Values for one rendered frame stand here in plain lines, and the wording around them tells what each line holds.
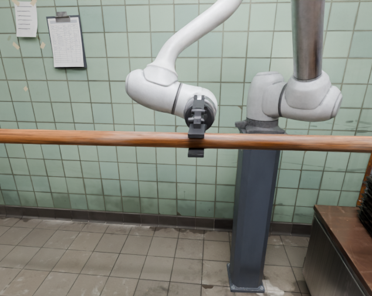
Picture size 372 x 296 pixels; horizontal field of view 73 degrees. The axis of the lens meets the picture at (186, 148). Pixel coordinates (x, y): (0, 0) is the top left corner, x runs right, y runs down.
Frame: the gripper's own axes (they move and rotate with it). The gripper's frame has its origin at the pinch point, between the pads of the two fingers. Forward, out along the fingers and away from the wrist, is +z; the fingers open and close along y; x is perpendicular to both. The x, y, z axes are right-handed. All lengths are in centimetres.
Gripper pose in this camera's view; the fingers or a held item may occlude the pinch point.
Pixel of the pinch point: (196, 139)
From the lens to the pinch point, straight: 48.6
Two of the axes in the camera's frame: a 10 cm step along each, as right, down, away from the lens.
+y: 0.0, 9.3, 3.6
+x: -10.0, -0.3, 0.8
